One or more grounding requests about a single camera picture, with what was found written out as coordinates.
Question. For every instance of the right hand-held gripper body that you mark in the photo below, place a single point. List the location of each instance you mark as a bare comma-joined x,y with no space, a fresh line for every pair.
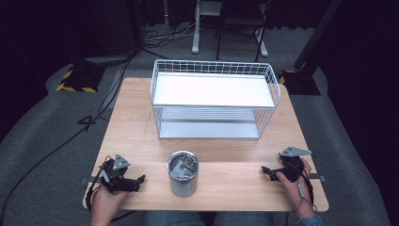
291,168

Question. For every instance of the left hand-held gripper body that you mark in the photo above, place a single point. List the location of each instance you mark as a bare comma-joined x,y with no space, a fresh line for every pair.
116,180

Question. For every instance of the silver metal cup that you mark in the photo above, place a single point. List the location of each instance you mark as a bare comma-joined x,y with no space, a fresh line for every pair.
183,180

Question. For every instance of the person's right hand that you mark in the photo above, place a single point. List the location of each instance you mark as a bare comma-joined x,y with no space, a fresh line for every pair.
296,193

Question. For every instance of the person's left hand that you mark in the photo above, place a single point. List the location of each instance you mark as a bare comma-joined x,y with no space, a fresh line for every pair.
105,204

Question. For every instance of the grey tape strip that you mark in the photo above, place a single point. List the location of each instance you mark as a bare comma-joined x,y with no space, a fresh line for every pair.
85,181
317,177

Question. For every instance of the person's legs in jeans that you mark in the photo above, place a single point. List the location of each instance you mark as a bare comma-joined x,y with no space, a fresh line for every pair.
207,219

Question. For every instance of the black yellow striped stand base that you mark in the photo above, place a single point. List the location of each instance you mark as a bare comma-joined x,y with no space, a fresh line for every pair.
81,78
299,83

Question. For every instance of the black slanted stand pole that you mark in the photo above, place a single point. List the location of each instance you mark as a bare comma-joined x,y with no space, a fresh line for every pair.
316,33

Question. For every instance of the black metal chair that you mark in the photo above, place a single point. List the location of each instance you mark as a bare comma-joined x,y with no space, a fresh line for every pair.
241,20

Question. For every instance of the white metal desk frame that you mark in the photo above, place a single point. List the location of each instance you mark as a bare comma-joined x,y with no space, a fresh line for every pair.
196,34

